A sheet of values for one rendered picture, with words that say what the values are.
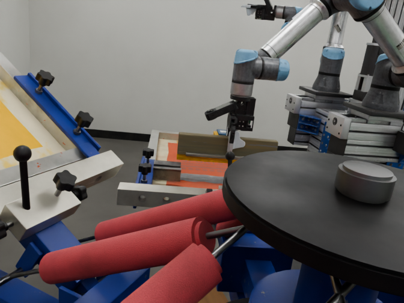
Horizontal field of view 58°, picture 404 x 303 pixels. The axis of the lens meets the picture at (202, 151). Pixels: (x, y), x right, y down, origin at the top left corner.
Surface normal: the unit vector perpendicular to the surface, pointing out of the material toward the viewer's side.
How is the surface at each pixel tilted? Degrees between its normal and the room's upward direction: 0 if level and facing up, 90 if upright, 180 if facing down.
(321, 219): 0
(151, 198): 90
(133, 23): 90
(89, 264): 82
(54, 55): 90
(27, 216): 32
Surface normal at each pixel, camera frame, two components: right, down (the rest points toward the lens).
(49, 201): 0.57, -0.68
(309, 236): 0.11, -0.95
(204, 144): 0.07, 0.31
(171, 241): -0.55, -0.22
